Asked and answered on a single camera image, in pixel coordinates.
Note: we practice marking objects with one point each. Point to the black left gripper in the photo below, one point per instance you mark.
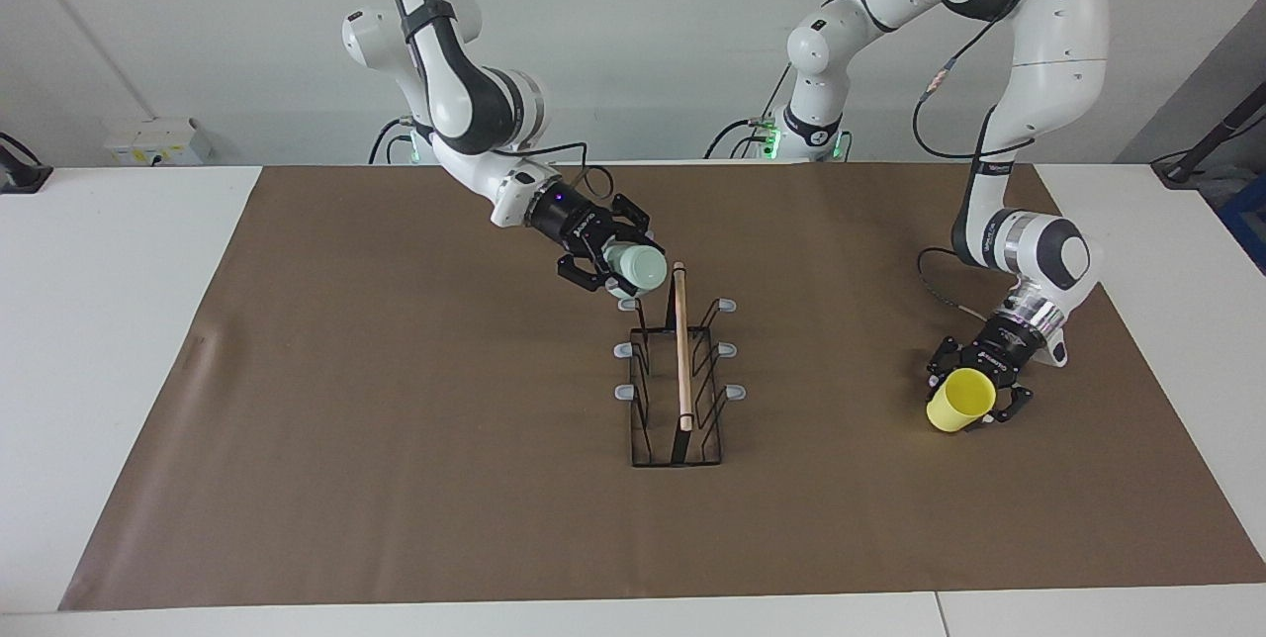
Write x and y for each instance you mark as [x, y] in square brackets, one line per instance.
[1001, 350]

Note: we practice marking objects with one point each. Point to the yellow plastic cup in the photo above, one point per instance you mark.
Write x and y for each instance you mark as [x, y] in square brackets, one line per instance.
[957, 402]

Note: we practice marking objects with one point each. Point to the brown table mat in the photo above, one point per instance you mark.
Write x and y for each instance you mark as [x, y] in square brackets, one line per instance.
[396, 419]

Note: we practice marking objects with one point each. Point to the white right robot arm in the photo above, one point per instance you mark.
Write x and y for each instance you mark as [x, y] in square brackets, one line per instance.
[450, 83]

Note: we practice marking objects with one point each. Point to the white wall socket box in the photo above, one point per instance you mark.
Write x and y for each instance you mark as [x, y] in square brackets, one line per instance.
[158, 142]

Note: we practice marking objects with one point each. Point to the black stand pole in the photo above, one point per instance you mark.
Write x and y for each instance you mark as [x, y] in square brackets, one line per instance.
[1212, 137]

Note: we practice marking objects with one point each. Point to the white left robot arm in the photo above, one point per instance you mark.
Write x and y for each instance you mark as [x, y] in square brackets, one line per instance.
[1048, 53]

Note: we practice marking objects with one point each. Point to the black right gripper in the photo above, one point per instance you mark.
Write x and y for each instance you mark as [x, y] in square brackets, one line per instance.
[574, 222]

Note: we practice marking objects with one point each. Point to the black clamp mount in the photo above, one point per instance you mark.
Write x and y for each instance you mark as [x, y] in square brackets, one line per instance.
[20, 170]

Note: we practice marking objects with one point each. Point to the pale green plastic cup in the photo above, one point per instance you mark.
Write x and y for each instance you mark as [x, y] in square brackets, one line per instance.
[641, 269]

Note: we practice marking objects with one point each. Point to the blue crate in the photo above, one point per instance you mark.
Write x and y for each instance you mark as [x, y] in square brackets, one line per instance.
[1248, 222]

